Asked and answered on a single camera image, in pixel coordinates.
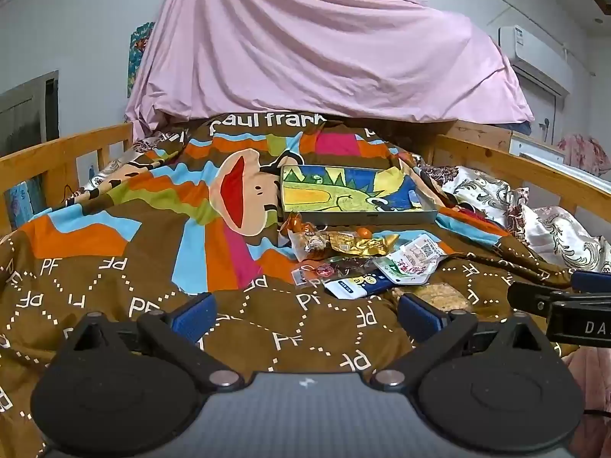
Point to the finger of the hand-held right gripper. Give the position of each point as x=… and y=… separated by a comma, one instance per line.
x=534, y=296
x=592, y=280

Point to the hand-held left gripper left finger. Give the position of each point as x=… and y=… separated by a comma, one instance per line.
x=193, y=317

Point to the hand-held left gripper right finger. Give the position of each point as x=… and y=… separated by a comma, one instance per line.
x=420, y=317

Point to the clear cracker packet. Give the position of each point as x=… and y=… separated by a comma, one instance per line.
x=444, y=296

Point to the white red-print snack packet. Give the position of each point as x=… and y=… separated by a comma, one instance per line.
x=422, y=250

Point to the dark blue snack packet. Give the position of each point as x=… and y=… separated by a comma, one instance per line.
x=358, y=286

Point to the gold foil snack packet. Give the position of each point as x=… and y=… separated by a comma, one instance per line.
x=363, y=247

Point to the tangerine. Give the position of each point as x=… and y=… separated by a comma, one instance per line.
x=364, y=233

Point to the clear brown bar packet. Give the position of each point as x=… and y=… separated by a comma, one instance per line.
x=317, y=272

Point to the clear nut mix packet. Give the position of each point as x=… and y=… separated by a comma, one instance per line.
x=312, y=245

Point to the orange snack packet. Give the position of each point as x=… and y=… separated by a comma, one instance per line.
x=292, y=223

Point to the metal tray with dinosaur drawing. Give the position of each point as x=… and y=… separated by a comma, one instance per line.
x=353, y=195

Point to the pink fuzzy cloth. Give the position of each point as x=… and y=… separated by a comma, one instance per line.
x=596, y=381

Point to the printed cartoon blanket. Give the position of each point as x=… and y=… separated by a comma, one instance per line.
x=143, y=229

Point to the floral satin quilt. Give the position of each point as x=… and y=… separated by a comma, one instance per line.
x=496, y=200

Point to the pink floral cloth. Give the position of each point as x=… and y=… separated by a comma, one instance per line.
x=584, y=152

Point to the wooden box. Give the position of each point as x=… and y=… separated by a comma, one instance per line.
x=477, y=136

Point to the blue printed box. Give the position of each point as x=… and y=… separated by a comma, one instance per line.
x=26, y=200

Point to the white air conditioner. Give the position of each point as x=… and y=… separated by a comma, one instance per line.
x=537, y=52

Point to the pink bed sheet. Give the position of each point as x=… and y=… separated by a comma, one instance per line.
x=310, y=47

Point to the wooden bed rail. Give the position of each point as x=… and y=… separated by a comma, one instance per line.
x=530, y=169
x=57, y=157

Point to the dark door frame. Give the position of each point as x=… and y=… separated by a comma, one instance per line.
x=28, y=114

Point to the floral wall poster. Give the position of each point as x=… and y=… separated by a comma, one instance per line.
x=138, y=57

